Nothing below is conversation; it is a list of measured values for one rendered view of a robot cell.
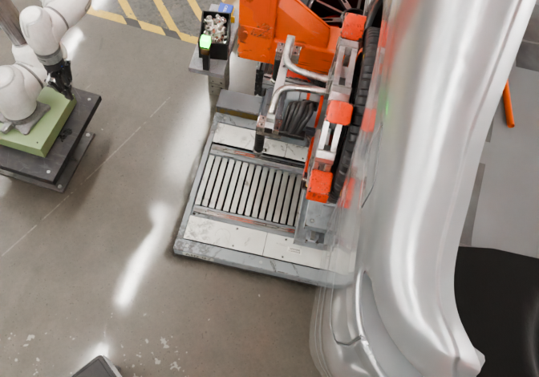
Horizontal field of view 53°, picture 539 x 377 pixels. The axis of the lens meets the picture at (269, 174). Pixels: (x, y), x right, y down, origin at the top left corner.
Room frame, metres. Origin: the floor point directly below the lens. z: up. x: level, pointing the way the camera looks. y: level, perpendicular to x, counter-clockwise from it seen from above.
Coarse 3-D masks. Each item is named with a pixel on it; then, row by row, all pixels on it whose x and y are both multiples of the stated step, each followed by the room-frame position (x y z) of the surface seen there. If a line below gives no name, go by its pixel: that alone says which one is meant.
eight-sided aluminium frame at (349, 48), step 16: (336, 48) 1.41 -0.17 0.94; (352, 48) 1.26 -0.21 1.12; (336, 64) 1.18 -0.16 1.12; (352, 64) 1.19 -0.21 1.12; (336, 80) 1.11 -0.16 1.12; (336, 96) 1.06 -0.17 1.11; (336, 128) 0.98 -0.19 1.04; (320, 144) 0.94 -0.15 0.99; (336, 144) 0.94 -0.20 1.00; (320, 160) 0.91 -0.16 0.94
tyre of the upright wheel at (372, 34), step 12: (372, 36) 1.29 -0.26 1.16; (360, 48) 1.40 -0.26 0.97; (372, 48) 1.22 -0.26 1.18; (372, 60) 1.17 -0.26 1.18; (360, 72) 1.16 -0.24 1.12; (360, 84) 1.08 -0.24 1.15; (360, 96) 1.05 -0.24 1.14; (360, 108) 1.01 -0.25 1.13; (360, 120) 0.98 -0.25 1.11; (348, 132) 0.96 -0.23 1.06; (348, 144) 0.92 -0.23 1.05; (348, 156) 0.89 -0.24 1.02; (336, 180) 0.86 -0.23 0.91; (336, 192) 0.84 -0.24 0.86
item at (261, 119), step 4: (260, 116) 1.04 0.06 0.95; (264, 116) 1.04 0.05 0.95; (260, 120) 1.02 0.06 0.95; (264, 120) 1.03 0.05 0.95; (276, 120) 1.03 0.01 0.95; (280, 120) 1.04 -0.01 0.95; (260, 124) 1.01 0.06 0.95; (264, 124) 1.01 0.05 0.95; (276, 124) 1.02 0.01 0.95; (280, 124) 1.02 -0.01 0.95; (256, 128) 1.00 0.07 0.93; (260, 128) 1.00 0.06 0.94; (276, 128) 1.00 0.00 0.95; (256, 132) 1.00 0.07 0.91; (260, 132) 1.00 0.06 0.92; (264, 132) 1.00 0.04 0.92; (276, 132) 0.99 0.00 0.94; (272, 136) 0.99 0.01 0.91; (276, 136) 0.99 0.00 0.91; (280, 136) 0.99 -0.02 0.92
